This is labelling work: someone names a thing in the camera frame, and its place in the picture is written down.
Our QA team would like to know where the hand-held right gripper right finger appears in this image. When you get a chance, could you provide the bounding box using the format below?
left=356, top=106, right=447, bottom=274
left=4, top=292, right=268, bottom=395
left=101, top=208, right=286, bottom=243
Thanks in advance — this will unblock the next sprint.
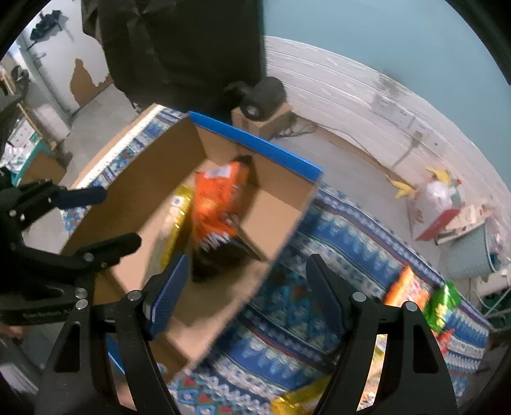
left=305, top=253, right=460, bottom=415

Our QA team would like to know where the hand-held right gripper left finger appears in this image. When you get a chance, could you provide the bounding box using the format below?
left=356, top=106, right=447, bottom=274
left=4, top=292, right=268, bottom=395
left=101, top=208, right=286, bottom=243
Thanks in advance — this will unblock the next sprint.
left=38, top=253, right=190, bottom=415

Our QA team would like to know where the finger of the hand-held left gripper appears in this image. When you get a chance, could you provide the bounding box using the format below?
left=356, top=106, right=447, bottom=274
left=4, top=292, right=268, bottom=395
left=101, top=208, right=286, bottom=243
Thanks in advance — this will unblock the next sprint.
left=24, top=232, right=143, bottom=286
left=10, top=179, right=109, bottom=231

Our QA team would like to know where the cardboard box with blue rim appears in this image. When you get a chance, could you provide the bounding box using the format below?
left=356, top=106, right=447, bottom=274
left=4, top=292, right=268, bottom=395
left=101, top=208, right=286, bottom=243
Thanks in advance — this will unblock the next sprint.
left=60, top=111, right=324, bottom=384

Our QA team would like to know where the orange and yellow snack bag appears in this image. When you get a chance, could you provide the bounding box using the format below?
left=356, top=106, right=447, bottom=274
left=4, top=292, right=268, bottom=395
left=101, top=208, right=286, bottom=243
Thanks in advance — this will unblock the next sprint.
left=383, top=265, right=432, bottom=316

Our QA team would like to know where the large orange snack bag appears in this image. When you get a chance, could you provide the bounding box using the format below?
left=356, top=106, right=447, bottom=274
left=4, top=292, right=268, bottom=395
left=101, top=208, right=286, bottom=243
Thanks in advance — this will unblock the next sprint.
left=191, top=160, right=267, bottom=282

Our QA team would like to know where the gold snack bag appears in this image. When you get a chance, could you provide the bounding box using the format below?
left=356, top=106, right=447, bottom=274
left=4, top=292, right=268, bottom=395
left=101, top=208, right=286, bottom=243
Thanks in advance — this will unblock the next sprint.
left=269, top=377, right=332, bottom=415

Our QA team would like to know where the green snack bag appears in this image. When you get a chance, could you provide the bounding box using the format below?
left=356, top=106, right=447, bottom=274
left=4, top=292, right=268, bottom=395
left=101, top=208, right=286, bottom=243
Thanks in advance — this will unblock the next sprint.
left=423, top=281, right=464, bottom=334

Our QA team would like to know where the red snack bag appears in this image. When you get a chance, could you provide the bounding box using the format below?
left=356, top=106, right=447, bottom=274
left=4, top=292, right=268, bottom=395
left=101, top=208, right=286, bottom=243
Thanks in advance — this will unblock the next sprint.
left=437, top=329, right=456, bottom=354

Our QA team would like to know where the blue patterned cloth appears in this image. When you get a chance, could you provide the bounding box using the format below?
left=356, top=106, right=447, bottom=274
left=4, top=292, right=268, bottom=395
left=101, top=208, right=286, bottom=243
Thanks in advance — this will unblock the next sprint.
left=62, top=106, right=492, bottom=415

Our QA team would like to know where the banana peel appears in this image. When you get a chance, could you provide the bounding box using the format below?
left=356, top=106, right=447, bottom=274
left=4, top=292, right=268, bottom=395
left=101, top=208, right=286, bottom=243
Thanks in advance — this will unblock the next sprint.
left=393, top=179, right=416, bottom=199

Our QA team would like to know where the white and red plastic bag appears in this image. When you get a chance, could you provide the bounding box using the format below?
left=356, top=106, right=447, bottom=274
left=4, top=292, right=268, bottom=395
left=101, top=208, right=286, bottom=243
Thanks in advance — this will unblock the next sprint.
left=407, top=176, right=466, bottom=242

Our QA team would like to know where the pale blue bucket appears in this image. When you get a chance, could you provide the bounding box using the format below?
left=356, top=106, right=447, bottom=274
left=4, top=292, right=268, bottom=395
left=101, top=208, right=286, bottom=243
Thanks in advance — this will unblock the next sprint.
left=439, top=221, right=494, bottom=280

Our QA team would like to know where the flat cardboard carton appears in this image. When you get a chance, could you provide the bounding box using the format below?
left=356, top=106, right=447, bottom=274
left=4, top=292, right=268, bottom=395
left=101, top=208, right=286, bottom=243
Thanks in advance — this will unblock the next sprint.
left=435, top=203, right=493, bottom=245

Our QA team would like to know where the small cardboard box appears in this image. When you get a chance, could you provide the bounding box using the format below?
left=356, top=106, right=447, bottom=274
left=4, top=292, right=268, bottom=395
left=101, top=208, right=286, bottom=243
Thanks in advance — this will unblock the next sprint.
left=232, top=102, right=297, bottom=140

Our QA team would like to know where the dark hanging object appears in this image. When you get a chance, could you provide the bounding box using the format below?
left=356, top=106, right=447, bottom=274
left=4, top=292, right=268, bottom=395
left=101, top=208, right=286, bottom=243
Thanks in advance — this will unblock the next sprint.
left=29, top=10, right=68, bottom=41

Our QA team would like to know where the black speaker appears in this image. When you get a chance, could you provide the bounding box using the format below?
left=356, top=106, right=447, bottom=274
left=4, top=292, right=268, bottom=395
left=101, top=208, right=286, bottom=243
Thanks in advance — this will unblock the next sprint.
left=224, top=77, right=287, bottom=121

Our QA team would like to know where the grey power cable with plug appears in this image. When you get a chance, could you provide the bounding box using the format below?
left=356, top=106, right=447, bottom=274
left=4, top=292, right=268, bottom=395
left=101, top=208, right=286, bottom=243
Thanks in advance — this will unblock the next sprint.
left=389, top=133, right=424, bottom=176

